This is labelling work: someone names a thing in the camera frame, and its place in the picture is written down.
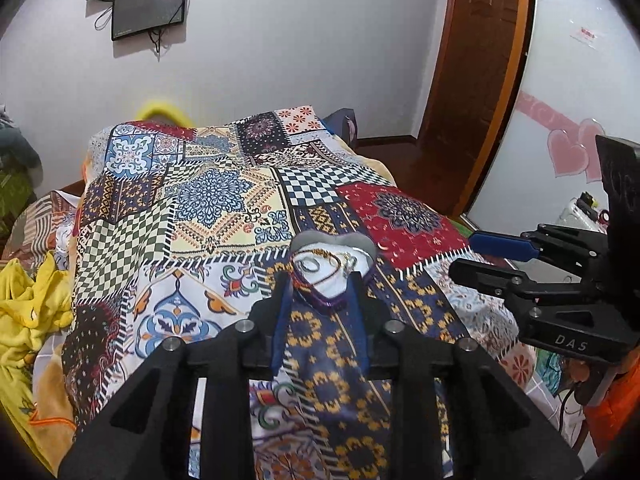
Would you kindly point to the yellow cloth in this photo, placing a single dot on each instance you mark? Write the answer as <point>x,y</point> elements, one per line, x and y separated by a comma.
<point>32,308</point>

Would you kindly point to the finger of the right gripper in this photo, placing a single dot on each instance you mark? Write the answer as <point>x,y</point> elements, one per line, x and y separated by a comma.
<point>503,246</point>
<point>495,281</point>

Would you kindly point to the dark blue bag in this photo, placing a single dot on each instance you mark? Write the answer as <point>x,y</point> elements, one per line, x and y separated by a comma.
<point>343,124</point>

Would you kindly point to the yellow pillow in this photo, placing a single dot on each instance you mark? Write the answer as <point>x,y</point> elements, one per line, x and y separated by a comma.
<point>166,112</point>

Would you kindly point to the purple heart-shaped jewelry box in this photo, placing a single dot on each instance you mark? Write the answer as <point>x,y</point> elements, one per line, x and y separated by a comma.
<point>321,263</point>

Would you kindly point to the wall-mounted black monitor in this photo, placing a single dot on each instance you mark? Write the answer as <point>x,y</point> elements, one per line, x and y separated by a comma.
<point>132,17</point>

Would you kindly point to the colourful patchwork bedspread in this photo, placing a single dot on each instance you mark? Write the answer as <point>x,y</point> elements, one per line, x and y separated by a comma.
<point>179,231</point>

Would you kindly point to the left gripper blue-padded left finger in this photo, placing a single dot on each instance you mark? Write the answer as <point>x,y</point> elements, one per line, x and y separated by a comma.
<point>266,346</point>

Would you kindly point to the brown wooden door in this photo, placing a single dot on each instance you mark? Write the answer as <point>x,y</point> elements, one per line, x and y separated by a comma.
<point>477,70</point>

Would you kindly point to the green cluttered pile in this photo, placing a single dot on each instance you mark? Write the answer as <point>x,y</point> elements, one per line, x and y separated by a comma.
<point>21,171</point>

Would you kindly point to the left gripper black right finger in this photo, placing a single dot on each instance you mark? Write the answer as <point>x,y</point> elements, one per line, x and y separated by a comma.
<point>375,349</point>

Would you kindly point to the pink heart wall decoration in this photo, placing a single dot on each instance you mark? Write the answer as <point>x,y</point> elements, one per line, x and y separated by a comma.
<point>571,146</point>

